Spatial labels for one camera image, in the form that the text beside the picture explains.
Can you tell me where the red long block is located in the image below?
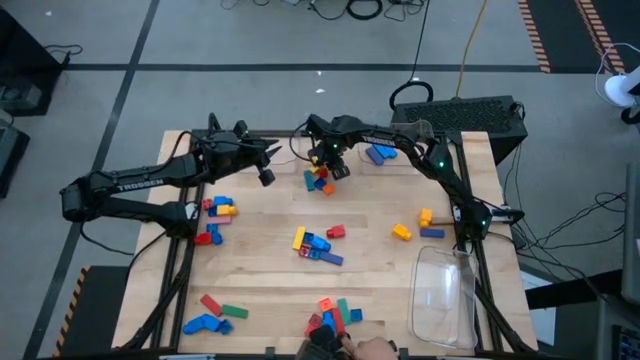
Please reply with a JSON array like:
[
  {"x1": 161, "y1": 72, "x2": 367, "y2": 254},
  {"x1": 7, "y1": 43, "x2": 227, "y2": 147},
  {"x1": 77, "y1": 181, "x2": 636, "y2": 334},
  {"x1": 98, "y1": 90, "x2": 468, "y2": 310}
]
[
  {"x1": 331, "y1": 306, "x2": 347, "y2": 336},
  {"x1": 199, "y1": 293, "x2": 224, "y2": 318}
]

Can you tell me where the teal green long block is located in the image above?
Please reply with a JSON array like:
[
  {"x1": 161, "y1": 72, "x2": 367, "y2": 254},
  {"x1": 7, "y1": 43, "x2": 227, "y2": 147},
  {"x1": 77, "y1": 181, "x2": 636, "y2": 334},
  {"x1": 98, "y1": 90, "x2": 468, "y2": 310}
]
[{"x1": 336, "y1": 297, "x2": 352, "y2": 326}]

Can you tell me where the black equipment case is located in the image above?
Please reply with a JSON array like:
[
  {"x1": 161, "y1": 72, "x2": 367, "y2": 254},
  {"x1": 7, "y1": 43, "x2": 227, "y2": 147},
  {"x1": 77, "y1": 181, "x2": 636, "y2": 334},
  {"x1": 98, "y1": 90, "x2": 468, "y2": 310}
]
[{"x1": 0, "y1": 112, "x2": 31, "y2": 199}]

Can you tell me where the black striped floor mat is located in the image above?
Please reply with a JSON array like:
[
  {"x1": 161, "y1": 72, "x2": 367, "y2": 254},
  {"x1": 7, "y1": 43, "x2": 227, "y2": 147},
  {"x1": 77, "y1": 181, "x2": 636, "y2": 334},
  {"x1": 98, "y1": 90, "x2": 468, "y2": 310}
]
[{"x1": 53, "y1": 264, "x2": 132, "y2": 359}]

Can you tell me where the black handheld object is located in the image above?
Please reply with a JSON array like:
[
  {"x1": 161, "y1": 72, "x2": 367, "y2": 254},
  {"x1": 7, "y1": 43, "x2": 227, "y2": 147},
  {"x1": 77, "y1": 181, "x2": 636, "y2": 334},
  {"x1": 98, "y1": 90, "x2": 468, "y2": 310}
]
[{"x1": 299, "y1": 324, "x2": 351, "y2": 360}]

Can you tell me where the black power cable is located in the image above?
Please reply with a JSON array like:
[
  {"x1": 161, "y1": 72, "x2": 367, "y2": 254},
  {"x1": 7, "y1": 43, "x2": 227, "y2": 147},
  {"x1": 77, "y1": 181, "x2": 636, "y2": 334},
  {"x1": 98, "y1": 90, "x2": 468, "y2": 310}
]
[{"x1": 388, "y1": 0, "x2": 435, "y2": 112}]

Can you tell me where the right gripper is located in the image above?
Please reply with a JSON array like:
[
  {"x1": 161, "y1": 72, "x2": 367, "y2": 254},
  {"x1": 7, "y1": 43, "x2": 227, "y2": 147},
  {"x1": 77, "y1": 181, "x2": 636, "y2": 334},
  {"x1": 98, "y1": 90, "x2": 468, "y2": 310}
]
[{"x1": 305, "y1": 115, "x2": 359, "y2": 171}]

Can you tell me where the gray monitor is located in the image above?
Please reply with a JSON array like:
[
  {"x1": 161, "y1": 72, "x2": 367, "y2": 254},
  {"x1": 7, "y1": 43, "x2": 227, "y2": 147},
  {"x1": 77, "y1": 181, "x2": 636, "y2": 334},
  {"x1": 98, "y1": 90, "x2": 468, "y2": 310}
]
[{"x1": 621, "y1": 159, "x2": 640, "y2": 306}]

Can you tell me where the dark workstation desk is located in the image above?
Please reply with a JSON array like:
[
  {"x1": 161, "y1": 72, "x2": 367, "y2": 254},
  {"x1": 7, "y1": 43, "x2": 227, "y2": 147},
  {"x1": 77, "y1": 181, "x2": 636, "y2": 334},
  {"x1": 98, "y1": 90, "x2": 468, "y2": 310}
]
[{"x1": 524, "y1": 268, "x2": 640, "y2": 360}]

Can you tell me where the coiled black cable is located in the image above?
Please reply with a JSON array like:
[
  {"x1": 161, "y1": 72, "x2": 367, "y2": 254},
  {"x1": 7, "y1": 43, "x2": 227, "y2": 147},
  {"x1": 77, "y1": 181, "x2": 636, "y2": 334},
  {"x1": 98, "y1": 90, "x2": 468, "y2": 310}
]
[{"x1": 346, "y1": 0, "x2": 384, "y2": 21}]

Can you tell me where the black equipment cart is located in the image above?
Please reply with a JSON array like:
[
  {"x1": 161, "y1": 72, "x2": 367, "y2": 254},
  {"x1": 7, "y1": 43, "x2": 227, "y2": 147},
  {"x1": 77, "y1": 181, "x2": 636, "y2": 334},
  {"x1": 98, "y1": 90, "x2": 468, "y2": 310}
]
[{"x1": 0, "y1": 9, "x2": 65, "y2": 117}]

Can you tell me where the black computer case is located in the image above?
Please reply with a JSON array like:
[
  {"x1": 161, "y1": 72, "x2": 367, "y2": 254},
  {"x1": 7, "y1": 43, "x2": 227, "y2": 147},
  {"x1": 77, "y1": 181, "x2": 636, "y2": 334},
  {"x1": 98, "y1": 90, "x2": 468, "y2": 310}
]
[{"x1": 391, "y1": 94, "x2": 530, "y2": 166}]

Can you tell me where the white round device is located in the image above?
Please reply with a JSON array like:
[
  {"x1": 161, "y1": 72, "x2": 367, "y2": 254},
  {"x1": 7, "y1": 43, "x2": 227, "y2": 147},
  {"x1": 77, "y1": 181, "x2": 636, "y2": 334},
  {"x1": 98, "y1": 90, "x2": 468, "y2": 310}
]
[{"x1": 594, "y1": 42, "x2": 640, "y2": 109}]

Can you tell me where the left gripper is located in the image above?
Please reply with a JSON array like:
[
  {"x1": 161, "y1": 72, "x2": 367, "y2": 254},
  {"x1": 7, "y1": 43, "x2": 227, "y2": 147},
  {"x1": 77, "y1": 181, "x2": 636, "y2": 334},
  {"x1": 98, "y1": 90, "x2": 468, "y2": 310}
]
[{"x1": 215, "y1": 120, "x2": 283, "y2": 174}]

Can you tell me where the yellow power cable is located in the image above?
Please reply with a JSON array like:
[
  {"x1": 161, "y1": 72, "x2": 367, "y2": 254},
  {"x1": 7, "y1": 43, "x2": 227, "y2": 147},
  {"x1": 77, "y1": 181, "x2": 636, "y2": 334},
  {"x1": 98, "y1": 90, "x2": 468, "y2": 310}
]
[{"x1": 453, "y1": 0, "x2": 489, "y2": 99}]

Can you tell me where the person's hand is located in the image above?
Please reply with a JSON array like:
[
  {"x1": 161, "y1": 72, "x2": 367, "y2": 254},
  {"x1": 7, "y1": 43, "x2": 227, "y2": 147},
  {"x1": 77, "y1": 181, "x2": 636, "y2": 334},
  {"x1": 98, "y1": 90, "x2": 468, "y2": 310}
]
[{"x1": 341, "y1": 335, "x2": 400, "y2": 360}]

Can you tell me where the large blue block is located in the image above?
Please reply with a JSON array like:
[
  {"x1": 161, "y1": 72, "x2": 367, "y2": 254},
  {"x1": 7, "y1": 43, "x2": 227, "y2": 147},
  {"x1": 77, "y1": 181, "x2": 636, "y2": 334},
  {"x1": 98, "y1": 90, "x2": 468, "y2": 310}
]
[{"x1": 181, "y1": 313, "x2": 222, "y2": 336}]

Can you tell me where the black table frame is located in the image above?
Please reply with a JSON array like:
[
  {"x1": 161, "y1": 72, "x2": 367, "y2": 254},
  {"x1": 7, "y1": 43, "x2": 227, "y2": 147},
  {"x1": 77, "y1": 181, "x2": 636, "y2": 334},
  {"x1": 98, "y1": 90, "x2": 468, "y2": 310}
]
[{"x1": 119, "y1": 112, "x2": 539, "y2": 360}]

